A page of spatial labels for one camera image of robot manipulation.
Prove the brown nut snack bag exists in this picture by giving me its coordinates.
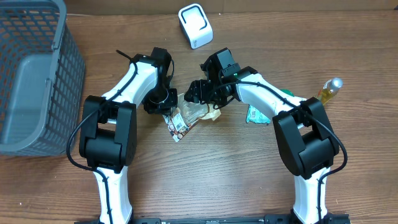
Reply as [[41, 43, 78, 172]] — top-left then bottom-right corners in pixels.
[[163, 93, 221, 142]]

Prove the teal wet wipes pack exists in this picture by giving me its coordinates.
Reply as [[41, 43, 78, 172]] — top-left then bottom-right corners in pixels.
[[246, 105, 271, 125]]

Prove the green lid white jar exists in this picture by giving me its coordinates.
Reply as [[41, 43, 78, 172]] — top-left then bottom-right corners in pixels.
[[281, 90, 294, 96]]

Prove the yellow dish soap bottle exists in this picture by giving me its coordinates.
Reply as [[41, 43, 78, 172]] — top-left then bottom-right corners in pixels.
[[316, 77, 343, 105]]

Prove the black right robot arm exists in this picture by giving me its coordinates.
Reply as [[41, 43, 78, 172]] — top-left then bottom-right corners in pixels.
[[184, 48, 340, 223]]

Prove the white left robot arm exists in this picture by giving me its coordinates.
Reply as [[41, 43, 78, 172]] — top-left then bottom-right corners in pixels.
[[78, 47, 178, 223]]

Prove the white barcode scanner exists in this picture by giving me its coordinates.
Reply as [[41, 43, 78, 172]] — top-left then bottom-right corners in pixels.
[[178, 3, 213, 49]]

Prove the grey plastic mesh basket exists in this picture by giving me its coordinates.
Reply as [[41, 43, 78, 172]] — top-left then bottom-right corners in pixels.
[[1, 0, 85, 156]]

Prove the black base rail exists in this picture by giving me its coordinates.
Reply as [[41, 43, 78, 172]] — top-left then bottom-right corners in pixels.
[[75, 213, 351, 224]]

